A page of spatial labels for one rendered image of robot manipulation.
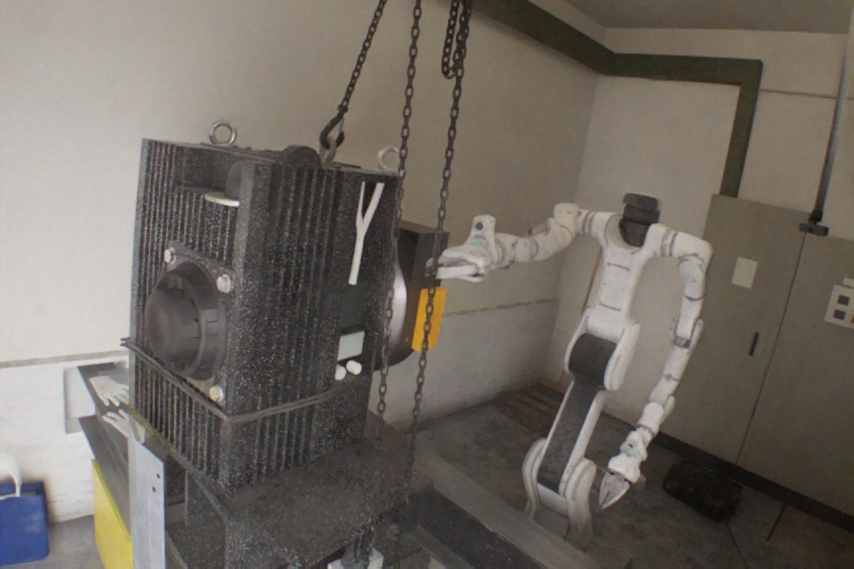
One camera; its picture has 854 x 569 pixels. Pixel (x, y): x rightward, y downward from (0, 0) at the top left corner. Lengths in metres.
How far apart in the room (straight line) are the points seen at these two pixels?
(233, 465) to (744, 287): 3.06
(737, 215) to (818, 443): 1.44
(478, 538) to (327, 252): 1.07
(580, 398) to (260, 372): 1.15
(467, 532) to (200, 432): 0.95
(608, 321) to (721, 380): 1.92
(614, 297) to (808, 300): 1.87
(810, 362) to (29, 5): 4.02
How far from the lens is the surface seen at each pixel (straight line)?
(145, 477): 1.18
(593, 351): 1.86
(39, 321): 2.32
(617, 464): 1.85
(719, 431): 3.81
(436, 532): 1.98
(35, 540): 2.47
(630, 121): 4.19
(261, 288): 1.12
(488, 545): 1.83
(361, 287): 1.35
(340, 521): 1.23
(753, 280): 3.59
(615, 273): 1.86
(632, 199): 1.92
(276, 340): 1.19
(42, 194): 2.20
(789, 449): 3.74
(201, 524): 1.57
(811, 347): 3.57
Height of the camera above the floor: 1.67
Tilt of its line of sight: 10 degrees down
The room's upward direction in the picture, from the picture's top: 10 degrees clockwise
